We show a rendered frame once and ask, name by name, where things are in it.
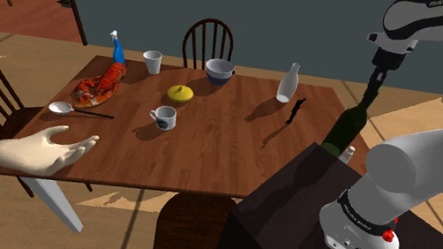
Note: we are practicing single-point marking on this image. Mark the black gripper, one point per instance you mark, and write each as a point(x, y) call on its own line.
point(389, 60)

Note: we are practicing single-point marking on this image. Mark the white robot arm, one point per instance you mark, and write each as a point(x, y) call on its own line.
point(423, 170)

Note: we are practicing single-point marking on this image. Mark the dark green glass bottle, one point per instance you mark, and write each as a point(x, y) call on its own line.
point(347, 128)

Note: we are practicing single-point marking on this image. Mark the small white bottle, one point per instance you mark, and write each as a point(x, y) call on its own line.
point(347, 155)

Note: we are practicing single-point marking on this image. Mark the white bottle vase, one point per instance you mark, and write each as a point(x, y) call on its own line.
point(287, 87)

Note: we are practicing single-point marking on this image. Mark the small black figure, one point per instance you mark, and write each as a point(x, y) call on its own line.
point(294, 110)

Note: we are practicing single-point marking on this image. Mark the white and blue bowl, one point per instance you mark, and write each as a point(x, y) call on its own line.
point(219, 73)

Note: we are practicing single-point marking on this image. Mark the brown wooden dining table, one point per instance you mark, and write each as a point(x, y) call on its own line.
point(221, 154)

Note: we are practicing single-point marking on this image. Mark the dark robot stand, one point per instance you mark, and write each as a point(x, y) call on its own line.
point(277, 219)

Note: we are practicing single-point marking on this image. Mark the yellow round lid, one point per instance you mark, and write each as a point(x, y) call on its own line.
point(180, 94)

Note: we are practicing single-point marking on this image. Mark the white mug with dark print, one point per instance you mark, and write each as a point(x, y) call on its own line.
point(166, 118)

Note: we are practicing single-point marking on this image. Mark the white cup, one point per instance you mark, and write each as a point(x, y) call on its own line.
point(152, 63)

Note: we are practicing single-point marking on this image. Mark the red lobster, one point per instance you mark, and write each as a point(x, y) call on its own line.
point(101, 85)

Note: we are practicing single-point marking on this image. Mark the beige hand model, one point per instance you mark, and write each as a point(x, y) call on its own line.
point(32, 154)

